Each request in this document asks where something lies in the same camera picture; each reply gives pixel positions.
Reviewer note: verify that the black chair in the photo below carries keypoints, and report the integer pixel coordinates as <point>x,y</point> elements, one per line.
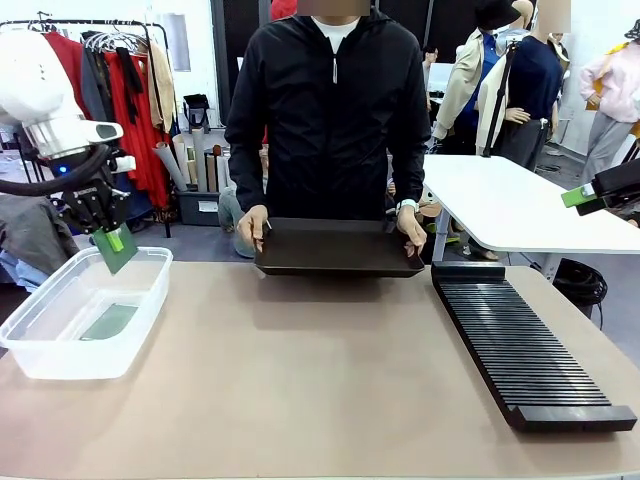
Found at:
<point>196,112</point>

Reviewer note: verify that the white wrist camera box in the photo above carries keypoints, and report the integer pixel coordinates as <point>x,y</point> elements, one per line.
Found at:
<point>124,164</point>

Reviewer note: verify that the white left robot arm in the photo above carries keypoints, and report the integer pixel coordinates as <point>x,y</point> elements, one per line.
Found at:
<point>35,85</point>

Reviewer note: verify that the dark grey storage bin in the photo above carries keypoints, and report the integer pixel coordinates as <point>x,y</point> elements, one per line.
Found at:
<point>197,207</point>

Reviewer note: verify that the white table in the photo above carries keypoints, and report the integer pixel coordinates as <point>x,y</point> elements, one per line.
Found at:
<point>510,200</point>

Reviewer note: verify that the person's right forearm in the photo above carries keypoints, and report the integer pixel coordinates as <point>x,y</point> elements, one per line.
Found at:
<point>247,175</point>

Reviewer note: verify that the person's left forearm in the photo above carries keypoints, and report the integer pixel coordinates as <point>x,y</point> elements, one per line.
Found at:
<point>407,175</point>

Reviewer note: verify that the black rectangular tray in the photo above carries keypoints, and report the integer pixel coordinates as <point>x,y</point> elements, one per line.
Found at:
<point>335,247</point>

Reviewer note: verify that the dark grey cloth pile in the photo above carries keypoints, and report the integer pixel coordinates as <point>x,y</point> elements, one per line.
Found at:
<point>30,230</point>

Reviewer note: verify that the black slotted PCB rack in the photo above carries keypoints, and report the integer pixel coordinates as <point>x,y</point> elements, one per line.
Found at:
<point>515,340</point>

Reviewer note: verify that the person in black jacket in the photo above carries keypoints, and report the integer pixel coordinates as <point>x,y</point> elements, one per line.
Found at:
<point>330,115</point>

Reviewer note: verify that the grey paper roll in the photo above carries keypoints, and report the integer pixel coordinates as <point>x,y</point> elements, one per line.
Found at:
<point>170,167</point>

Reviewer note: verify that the red dress on hanger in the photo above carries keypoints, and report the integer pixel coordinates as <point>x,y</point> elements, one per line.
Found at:
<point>140,150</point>

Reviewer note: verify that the mannequin with pink top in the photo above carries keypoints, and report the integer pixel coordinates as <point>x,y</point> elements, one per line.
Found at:
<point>612,95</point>

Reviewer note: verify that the seated person in grey shirt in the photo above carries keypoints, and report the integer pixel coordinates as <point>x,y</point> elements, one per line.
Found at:
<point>429,75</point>

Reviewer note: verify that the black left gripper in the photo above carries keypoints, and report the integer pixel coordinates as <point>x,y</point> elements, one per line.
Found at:
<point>92,200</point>

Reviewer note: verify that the mannequin with navy shirt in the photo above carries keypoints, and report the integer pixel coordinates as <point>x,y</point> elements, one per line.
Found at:
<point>532,85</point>

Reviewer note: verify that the black clothes rack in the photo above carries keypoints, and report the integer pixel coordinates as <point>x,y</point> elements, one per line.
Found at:
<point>150,30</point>

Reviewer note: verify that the white wall poster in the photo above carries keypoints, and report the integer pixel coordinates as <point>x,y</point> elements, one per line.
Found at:
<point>179,42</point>

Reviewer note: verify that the black scarf on hanger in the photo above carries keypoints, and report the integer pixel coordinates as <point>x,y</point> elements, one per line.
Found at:
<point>130,80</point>

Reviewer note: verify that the tall beige paper roll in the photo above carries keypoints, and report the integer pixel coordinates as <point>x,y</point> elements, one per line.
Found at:
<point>199,160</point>

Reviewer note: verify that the clear plastic box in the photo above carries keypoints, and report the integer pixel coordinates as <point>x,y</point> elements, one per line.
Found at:
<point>95,310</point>

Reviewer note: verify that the beige garment on hanger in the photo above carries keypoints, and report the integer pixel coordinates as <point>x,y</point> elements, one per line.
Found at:
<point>162,90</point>

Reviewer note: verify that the person's right hand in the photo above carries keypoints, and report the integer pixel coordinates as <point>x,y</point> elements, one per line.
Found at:
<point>250,225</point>

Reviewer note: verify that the white wristwatch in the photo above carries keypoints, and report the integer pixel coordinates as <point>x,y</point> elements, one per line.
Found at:
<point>407,205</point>

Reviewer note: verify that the green PCB board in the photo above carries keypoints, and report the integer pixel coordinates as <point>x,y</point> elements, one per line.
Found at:
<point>122,257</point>
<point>107,324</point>

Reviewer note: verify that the grey garment on hanger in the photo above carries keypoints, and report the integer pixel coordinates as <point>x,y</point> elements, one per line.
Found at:
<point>95,95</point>

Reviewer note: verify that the person's left hand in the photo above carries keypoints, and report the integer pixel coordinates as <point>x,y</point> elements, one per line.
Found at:
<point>412,227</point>

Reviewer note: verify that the crouching person in grey jeans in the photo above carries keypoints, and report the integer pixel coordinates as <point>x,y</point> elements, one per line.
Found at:
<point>229,210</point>

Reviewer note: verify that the brown paper roll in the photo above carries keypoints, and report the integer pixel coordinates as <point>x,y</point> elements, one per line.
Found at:
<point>211,172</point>

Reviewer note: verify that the mannequin with beige coat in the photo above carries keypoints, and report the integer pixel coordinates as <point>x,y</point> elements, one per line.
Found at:
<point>465,75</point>

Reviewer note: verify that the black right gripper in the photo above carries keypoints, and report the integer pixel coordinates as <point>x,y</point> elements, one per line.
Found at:
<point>620,182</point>

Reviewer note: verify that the red shirt on hanger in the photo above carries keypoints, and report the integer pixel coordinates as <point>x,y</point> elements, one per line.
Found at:
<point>67,60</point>

